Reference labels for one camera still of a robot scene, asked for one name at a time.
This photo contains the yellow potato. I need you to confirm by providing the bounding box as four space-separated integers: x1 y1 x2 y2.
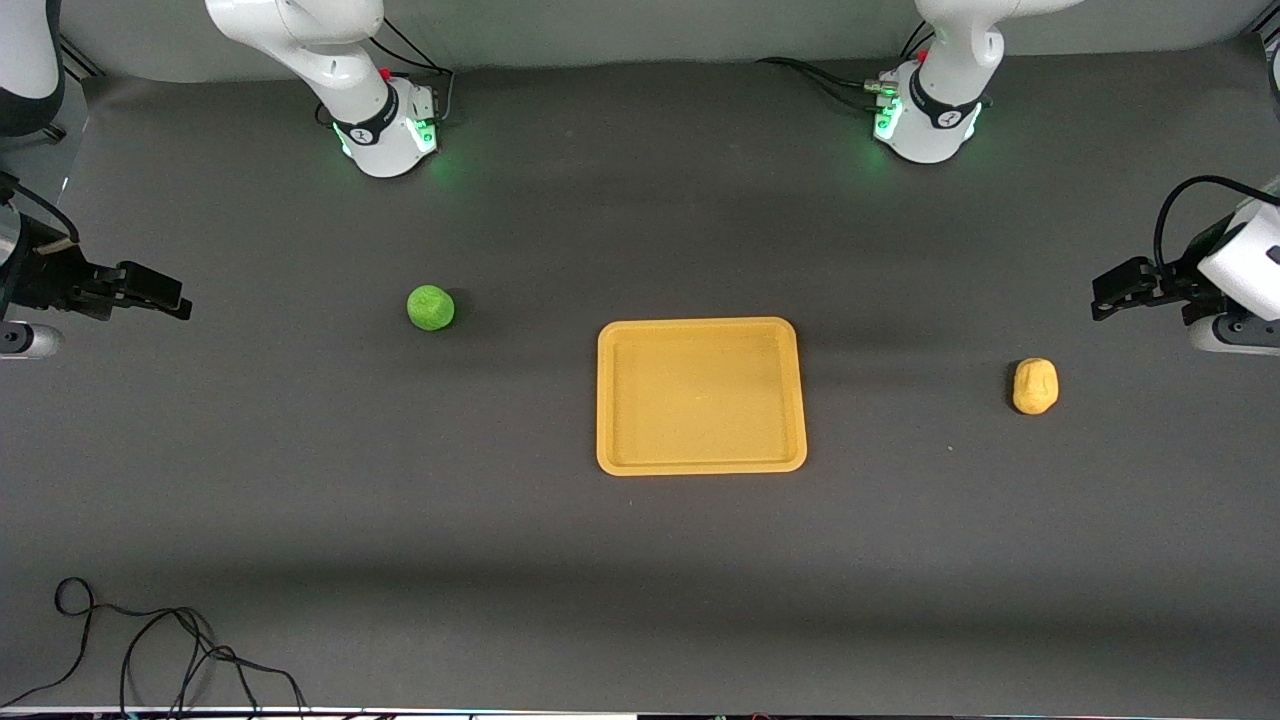
1011 357 1061 416

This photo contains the green apple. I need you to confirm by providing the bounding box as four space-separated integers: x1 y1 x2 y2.
406 284 457 333

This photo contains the yellow rectangular tray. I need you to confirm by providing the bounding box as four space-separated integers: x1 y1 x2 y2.
596 316 809 477

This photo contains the dark grey table mat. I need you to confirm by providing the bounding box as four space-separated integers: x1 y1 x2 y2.
0 38 1280 715

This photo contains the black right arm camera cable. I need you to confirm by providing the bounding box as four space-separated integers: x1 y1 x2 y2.
0 170 81 253

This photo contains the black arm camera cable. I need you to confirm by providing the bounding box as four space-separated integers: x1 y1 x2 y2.
1153 174 1280 268
0 170 81 253

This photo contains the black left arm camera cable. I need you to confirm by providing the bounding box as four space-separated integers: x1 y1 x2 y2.
1153 174 1280 268

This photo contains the thin black looped cable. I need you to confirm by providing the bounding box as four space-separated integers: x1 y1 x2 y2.
0 577 216 709
118 606 308 719

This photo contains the black right base cable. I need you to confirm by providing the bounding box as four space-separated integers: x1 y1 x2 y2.
365 15 457 128

